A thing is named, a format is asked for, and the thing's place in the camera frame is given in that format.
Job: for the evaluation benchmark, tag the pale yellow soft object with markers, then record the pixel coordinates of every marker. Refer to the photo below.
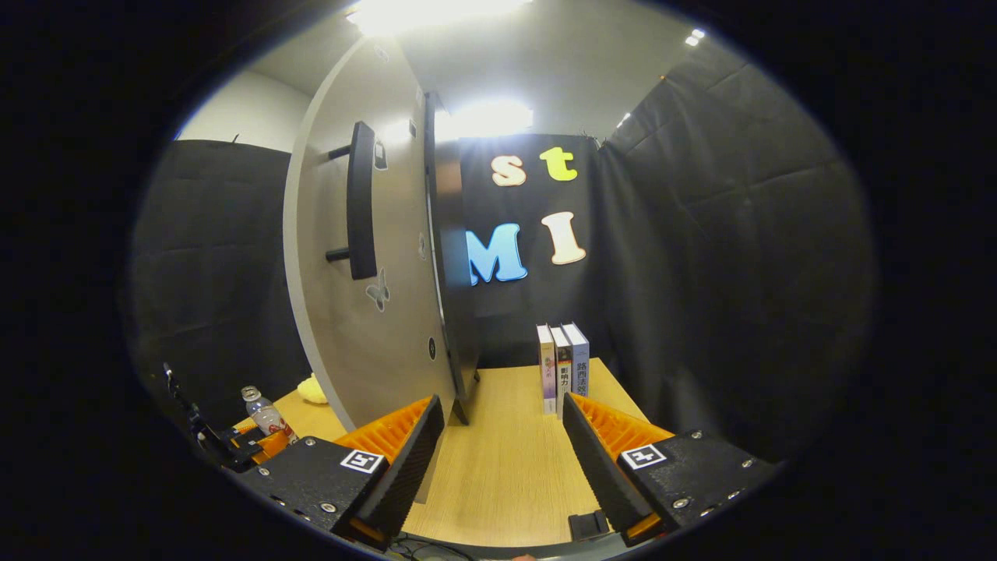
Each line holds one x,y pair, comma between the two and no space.
313,389

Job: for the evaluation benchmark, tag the clear plastic bottle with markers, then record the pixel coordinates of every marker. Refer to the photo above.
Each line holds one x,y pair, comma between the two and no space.
266,417

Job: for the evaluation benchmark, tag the lavender spine book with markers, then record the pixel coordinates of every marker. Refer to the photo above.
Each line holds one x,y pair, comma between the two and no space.
580,358

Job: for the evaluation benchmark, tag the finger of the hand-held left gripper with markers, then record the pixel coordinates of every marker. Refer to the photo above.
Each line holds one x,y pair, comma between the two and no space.
269,448

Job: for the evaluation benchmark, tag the black backdrop cloth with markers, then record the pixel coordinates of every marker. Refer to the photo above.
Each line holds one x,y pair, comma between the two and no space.
701,273

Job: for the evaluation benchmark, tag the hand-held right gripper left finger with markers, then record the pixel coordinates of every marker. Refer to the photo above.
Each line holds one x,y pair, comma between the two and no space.
409,475

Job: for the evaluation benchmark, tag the ceiling light panel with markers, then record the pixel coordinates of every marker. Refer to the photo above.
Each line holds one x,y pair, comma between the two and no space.
436,14
695,37
487,121
625,120

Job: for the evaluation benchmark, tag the white yellow spine book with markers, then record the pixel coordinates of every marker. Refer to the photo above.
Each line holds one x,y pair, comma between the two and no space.
562,366

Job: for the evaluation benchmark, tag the light grey cabinet door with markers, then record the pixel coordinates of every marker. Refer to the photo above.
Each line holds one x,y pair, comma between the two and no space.
327,327

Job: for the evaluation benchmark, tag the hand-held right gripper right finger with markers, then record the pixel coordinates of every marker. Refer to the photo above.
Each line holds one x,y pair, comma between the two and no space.
596,475

